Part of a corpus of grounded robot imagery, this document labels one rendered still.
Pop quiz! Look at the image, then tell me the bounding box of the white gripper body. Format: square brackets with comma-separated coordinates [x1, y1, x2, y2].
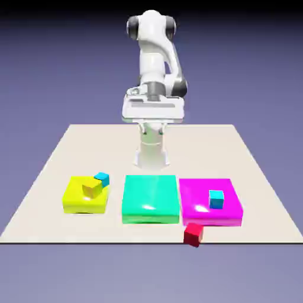
[121, 94, 185, 124]

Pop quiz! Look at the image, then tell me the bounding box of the small cyan cube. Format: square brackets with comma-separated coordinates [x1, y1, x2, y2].
[94, 172, 110, 188]
[208, 189, 225, 210]

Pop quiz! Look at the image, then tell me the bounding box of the small yellow cube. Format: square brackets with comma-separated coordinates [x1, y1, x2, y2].
[82, 177, 104, 199]

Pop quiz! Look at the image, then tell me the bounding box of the small red cube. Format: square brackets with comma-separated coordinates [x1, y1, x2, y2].
[183, 222, 204, 248]

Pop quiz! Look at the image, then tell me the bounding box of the large green box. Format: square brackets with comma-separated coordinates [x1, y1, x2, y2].
[121, 174, 180, 225]

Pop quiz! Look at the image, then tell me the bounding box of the large magenta box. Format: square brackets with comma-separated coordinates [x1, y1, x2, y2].
[179, 178, 244, 227]

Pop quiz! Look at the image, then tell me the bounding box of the large yellow box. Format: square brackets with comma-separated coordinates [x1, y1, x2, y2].
[62, 175, 110, 214]

